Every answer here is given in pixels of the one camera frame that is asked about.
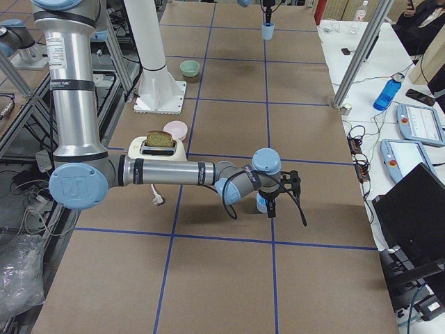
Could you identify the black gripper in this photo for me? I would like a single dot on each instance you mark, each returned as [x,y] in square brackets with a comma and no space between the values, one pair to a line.
[269,197]
[267,11]

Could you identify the light blue cup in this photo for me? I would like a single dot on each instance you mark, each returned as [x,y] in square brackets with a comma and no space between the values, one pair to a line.
[261,204]
[267,30]

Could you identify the clear plastic bottle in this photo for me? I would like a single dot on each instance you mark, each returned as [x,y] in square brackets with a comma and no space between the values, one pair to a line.
[360,13]

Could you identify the green bowl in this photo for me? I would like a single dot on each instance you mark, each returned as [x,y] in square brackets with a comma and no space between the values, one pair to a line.
[190,68]

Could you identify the white toaster plug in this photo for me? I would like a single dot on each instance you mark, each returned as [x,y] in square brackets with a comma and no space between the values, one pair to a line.
[157,199]

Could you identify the pink bowl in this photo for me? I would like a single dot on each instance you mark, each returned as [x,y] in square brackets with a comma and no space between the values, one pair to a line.
[177,129]

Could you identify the toast bread slice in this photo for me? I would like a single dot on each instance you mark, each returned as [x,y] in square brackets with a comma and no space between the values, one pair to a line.
[157,138]

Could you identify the teach pendant near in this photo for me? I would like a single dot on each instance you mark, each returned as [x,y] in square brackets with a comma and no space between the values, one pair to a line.
[402,156]

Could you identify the teach pendant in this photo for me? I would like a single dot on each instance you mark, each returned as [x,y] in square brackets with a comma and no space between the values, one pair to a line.
[402,156]
[420,123]

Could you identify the black laptop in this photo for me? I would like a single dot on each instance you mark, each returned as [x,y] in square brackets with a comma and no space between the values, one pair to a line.
[411,214]

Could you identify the cream toaster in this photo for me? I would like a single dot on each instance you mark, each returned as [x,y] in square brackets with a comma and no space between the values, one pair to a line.
[139,149]

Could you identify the blue water bottle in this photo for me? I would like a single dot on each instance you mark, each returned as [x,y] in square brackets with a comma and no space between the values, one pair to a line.
[389,91]

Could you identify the seated person in black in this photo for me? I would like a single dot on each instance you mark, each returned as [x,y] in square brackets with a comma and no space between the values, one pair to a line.
[419,24]

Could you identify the teach pendant far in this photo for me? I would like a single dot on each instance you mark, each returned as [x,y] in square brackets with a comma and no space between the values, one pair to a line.
[420,123]

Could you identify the black smartphone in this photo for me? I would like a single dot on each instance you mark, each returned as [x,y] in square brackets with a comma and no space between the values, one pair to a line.
[420,97]

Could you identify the clear plastic bag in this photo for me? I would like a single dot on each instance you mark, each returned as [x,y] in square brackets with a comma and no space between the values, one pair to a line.
[21,275]

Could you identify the aluminium frame post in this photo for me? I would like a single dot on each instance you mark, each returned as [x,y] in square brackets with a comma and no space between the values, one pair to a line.
[369,35]

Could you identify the white camera pillar base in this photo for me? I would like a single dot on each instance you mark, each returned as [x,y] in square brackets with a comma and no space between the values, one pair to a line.
[158,91]

